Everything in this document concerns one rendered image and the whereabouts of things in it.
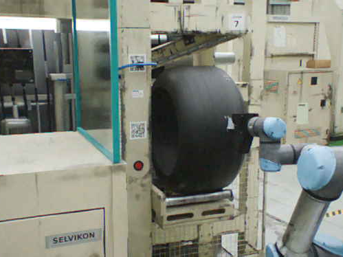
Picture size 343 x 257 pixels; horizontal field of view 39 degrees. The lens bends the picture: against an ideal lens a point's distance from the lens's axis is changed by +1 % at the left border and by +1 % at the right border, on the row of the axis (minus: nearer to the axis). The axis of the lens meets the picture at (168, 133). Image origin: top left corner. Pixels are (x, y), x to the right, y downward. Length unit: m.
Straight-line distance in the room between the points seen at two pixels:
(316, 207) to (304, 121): 5.49
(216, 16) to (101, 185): 1.39
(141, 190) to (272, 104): 4.80
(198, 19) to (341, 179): 1.32
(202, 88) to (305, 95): 4.89
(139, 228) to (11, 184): 1.03
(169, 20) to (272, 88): 4.50
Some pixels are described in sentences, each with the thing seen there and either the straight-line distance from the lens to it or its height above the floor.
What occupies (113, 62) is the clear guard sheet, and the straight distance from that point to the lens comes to 1.26.
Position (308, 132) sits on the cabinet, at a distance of 6.99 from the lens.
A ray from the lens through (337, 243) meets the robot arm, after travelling 1.70.
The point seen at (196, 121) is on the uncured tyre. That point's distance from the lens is 1.95.
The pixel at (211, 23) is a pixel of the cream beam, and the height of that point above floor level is 1.69.
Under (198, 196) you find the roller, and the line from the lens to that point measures 2.17.
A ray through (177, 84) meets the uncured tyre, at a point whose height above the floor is 1.42.
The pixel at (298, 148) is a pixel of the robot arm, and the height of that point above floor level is 1.22.
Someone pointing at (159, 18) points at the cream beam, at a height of 1.71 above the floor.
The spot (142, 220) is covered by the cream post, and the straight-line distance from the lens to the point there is 2.19.
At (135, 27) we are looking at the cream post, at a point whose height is 1.66.
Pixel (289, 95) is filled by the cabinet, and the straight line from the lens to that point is 6.64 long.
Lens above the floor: 1.59
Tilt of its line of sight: 11 degrees down
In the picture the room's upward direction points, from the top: straight up
